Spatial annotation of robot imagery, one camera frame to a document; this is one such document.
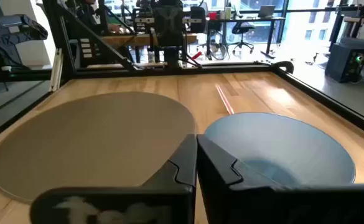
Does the round grey placemat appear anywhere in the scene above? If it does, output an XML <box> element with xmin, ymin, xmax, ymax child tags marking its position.
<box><xmin>0</xmin><ymin>91</ymin><xmax>197</xmax><ymax>205</ymax></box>

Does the grey laptop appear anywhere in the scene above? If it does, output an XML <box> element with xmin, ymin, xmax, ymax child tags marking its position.
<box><xmin>258</xmin><ymin>4</ymin><xmax>276</xmax><ymax>19</ymax></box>

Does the blue plastic bowl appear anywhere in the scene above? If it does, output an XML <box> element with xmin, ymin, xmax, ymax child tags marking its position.
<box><xmin>203</xmin><ymin>111</ymin><xmax>357</xmax><ymax>187</ymax></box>

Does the black office chair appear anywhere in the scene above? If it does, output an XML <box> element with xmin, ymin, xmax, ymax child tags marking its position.
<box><xmin>228</xmin><ymin>21</ymin><xmax>256</xmax><ymax>55</ymax></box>

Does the pink plastic straw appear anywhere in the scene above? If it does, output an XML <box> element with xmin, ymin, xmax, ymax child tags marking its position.
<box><xmin>215</xmin><ymin>83</ymin><xmax>235</xmax><ymax>115</ymax></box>

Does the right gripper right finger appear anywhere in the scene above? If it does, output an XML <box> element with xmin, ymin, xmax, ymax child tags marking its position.
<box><xmin>197</xmin><ymin>134</ymin><xmax>364</xmax><ymax>224</ymax></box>

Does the black clamp hook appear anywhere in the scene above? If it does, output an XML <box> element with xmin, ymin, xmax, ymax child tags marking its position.
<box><xmin>271</xmin><ymin>60</ymin><xmax>295</xmax><ymax>75</ymax></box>

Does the person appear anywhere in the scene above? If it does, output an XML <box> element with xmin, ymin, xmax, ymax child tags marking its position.
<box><xmin>74</xmin><ymin>0</ymin><xmax>122</xmax><ymax>34</ymax></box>

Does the black aluminium table frame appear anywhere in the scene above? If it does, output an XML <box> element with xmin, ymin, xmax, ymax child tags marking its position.
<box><xmin>0</xmin><ymin>0</ymin><xmax>364</xmax><ymax>147</ymax></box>

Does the black computer tower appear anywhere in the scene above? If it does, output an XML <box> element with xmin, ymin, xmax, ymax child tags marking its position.
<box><xmin>324</xmin><ymin>43</ymin><xmax>364</xmax><ymax>83</ymax></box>

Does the black labelled control box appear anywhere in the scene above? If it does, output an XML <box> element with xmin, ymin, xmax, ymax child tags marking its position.
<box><xmin>77</xmin><ymin>35</ymin><xmax>108</xmax><ymax>63</ymax></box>

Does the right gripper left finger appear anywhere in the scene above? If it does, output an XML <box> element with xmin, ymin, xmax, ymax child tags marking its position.
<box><xmin>30</xmin><ymin>133</ymin><xmax>198</xmax><ymax>224</ymax></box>

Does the dark jacket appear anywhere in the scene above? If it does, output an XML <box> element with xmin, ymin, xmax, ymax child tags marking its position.
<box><xmin>0</xmin><ymin>12</ymin><xmax>49</xmax><ymax>66</ymax></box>

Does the wooden desk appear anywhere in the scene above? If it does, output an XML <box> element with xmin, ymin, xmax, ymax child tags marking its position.
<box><xmin>100</xmin><ymin>32</ymin><xmax>198</xmax><ymax>47</ymax></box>

